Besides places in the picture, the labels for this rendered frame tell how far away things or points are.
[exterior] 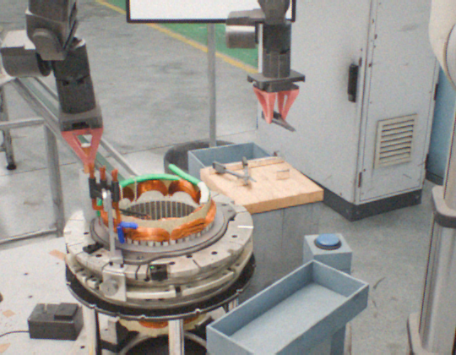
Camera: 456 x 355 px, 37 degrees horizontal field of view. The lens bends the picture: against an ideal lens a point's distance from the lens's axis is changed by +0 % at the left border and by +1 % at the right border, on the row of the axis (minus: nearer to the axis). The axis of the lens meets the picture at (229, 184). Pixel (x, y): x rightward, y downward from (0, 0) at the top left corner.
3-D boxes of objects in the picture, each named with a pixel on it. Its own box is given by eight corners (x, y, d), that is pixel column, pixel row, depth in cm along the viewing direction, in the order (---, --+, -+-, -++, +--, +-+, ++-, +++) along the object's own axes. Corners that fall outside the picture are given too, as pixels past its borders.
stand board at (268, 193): (200, 178, 146) (199, 168, 145) (278, 165, 152) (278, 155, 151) (236, 216, 129) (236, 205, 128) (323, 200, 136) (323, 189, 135)
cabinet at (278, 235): (203, 281, 156) (201, 178, 145) (274, 264, 163) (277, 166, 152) (236, 328, 140) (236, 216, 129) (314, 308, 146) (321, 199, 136)
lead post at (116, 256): (111, 265, 102) (105, 196, 97) (109, 257, 104) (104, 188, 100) (122, 264, 103) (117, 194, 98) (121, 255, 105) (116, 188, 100)
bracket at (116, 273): (110, 291, 105) (108, 261, 102) (131, 295, 103) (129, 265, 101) (104, 297, 103) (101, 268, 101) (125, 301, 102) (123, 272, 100)
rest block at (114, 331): (133, 328, 133) (132, 306, 131) (116, 344, 128) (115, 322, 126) (114, 323, 135) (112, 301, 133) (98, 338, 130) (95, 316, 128)
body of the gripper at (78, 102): (60, 133, 104) (51, 87, 100) (60, 108, 113) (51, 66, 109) (102, 126, 105) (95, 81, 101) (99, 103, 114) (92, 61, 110)
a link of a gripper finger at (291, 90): (253, 120, 140) (253, 75, 136) (283, 115, 143) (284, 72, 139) (268, 129, 134) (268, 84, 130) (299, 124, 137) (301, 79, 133)
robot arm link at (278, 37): (290, 19, 127) (292, 14, 132) (254, 19, 128) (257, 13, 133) (290, 56, 130) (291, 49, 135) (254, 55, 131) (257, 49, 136)
